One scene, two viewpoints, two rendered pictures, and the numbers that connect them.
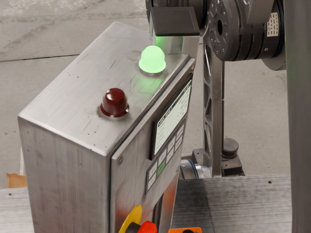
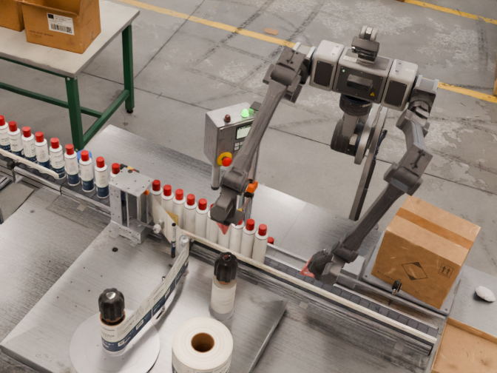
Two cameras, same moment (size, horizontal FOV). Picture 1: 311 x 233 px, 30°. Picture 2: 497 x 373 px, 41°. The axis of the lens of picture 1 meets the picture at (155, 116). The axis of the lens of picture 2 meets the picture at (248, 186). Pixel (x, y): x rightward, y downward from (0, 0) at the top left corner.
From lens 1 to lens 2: 1.86 m
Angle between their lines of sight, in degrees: 22
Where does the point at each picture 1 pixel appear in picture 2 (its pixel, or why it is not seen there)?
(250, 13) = (342, 129)
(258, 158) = not seen: hidden behind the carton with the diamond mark
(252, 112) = not seen: hidden behind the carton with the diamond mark
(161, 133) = (239, 133)
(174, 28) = (254, 108)
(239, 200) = (316, 217)
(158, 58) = (245, 112)
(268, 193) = (331, 220)
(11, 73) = (282, 140)
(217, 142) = (353, 211)
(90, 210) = (214, 143)
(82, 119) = (218, 118)
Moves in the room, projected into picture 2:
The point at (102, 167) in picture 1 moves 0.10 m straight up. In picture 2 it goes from (217, 130) to (218, 106)
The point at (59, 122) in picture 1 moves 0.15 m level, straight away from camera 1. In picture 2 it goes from (213, 117) to (231, 95)
